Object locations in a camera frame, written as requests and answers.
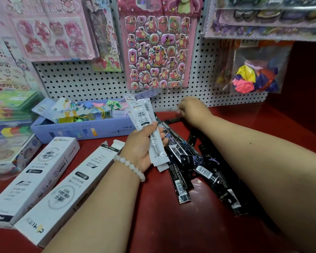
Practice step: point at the person's right forearm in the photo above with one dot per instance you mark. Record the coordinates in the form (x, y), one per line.
(266, 168)

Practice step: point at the person's left thumb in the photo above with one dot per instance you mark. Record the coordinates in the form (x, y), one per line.
(147, 128)

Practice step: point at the pile of black pen packets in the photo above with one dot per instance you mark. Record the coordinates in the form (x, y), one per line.
(200, 160)

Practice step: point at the white pegboard panel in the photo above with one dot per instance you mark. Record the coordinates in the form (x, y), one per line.
(81, 79)

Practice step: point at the white cardboard refill box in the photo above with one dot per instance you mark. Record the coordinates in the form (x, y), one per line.
(31, 179)
(65, 197)

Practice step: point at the stack of colourful stationery sets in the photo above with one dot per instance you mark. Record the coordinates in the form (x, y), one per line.
(11, 113)

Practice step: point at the person's right fingers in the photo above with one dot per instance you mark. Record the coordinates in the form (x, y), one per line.
(181, 109)

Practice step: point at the pink bear sticker sheet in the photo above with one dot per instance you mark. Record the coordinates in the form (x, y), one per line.
(158, 50)

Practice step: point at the floral sticker sheets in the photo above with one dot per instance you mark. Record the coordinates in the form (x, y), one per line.
(8, 65)

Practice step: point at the pink cartoon girl sticker pack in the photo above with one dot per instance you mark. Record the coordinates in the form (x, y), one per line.
(50, 31)

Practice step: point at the bundle of white refill packets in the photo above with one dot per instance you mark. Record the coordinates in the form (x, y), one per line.
(144, 114)

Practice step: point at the person's left forearm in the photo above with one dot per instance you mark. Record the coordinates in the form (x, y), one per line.
(105, 208)

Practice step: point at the purple hanging sticker packs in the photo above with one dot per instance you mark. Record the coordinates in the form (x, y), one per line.
(266, 21)

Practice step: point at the narrow cartoon sticker pack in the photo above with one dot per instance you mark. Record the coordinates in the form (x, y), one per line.
(106, 42)

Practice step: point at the pile of colourful small notebooks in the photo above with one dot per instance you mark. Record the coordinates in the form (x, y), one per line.
(92, 109)

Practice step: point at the person's left hand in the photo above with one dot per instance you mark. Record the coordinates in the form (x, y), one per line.
(135, 150)

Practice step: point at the bag of colourful balloons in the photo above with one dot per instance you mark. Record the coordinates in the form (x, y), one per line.
(255, 73)

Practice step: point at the clear packed sticker box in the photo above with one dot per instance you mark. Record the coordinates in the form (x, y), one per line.
(8, 155)

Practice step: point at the purple cardboard display box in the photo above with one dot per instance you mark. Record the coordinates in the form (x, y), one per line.
(84, 130)

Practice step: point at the person's right hand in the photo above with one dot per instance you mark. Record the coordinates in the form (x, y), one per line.
(196, 110)

